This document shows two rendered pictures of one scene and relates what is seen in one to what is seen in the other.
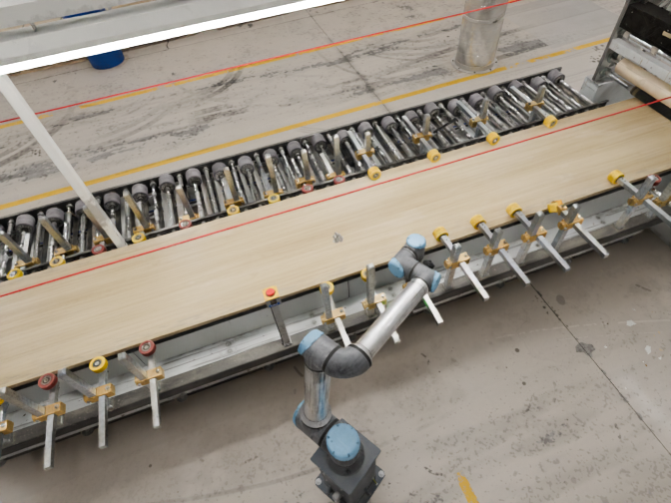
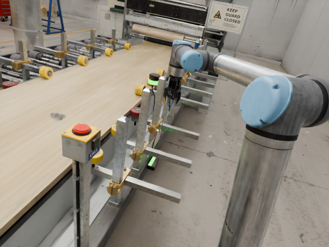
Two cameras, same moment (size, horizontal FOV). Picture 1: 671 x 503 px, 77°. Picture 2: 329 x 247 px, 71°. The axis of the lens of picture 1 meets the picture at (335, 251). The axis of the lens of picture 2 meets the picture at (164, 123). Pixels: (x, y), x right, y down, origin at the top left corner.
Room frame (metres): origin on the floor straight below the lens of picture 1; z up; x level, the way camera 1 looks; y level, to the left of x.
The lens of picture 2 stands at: (0.72, 0.68, 1.55)
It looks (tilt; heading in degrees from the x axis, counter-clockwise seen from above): 28 degrees down; 296
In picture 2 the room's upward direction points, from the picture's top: 11 degrees clockwise
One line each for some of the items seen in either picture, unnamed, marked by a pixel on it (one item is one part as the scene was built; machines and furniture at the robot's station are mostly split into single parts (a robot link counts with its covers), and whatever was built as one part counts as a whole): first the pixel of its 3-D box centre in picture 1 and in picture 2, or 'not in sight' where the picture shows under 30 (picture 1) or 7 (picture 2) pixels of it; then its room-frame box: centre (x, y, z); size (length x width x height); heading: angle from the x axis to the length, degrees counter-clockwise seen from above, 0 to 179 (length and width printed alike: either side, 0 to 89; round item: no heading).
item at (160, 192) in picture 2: (338, 324); (133, 183); (1.14, 0.02, 0.81); 0.44 x 0.03 x 0.04; 15
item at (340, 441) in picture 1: (341, 443); not in sight; (0.53, 0.06, 0.79); 0.17 x 0.15 x 0.18; 46
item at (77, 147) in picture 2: (272, 296); (82, 143); (1.12, 0.33, 1.18); 0.07 x 0.07 x 0.08; 15
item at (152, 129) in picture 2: not in sight; (154, 125); (1.32, -0.43, 0.85); 0.14 x 0.06 x 0.05; 105
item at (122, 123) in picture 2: (328, 309); (118, 168); (1.18, 0.07, 0.90); 0.04 x 0.04 x 0.48; 15
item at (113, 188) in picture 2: (333, 316); (119, 181); (1.19, 0.05, 0.81); 0.14 x 0.06 x 0.05; 105
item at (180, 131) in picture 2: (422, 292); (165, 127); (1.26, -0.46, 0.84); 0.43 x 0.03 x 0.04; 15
